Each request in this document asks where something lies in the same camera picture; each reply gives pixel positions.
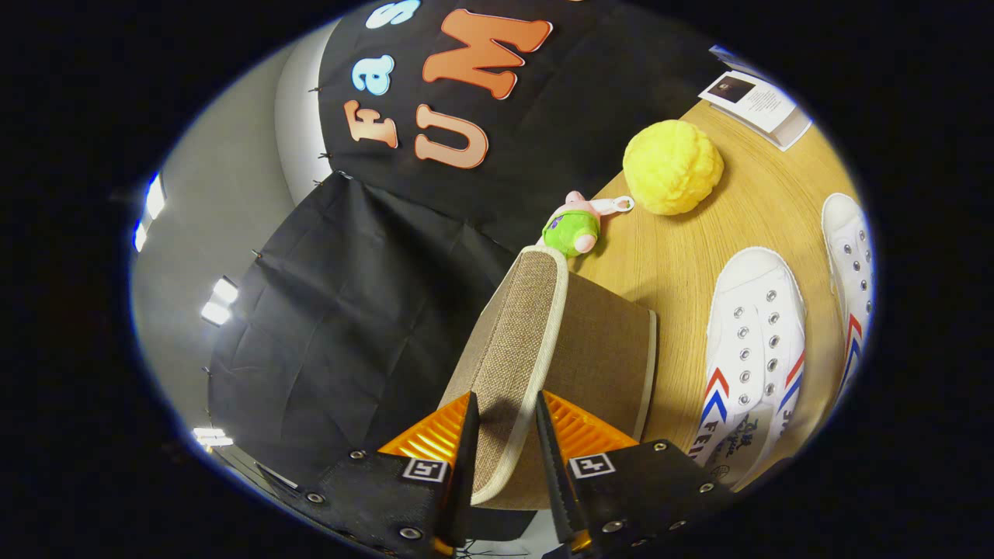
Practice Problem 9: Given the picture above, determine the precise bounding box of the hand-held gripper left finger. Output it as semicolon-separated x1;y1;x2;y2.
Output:
299;391;481;559

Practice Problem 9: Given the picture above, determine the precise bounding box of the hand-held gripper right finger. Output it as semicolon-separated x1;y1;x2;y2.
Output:
534;391;735;559

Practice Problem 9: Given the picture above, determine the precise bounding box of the beige fabric storage box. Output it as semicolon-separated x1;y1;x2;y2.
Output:
439;245;659;511

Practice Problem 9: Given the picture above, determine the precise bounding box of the white striped canvas shoe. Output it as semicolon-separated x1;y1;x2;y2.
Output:
822;193;876;401
691;247;808;491

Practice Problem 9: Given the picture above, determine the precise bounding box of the black backdrop cloth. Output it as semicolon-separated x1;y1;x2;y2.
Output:
206;0;746;498

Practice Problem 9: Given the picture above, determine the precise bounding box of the green pink plush toy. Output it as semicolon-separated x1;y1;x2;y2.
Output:
541;190;635;259

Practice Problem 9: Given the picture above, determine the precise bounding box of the small ceiling light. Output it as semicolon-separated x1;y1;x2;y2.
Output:
200;277;239;327

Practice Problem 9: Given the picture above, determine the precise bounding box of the yellow plush ball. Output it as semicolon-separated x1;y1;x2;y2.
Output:
623;119;725;216

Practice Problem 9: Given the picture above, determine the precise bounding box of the large ceiling light panel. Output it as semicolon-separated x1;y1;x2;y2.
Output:
134;172;166;253

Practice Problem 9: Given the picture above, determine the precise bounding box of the white book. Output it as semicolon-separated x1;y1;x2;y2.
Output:
697;70;812;151

